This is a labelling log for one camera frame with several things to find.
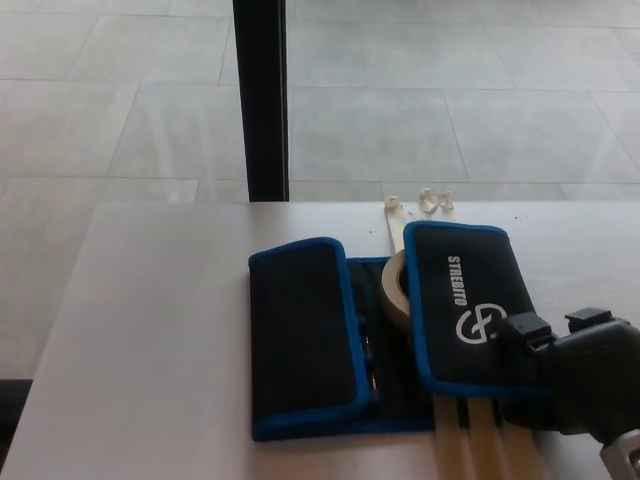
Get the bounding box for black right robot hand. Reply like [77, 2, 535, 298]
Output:
[492, 308, 640, 444]

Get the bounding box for black blue-trimmed folding toolkit case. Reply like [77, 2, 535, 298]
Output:
[248, 219, 557, 443]

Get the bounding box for beige masking tape roll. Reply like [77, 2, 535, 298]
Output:
[380, 251, 414, 332]

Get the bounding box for blue-handled precision tool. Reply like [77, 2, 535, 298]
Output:
[360, 319, 382, 402]

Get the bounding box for black vertical post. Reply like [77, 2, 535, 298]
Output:
[232, 0, 292, 203]

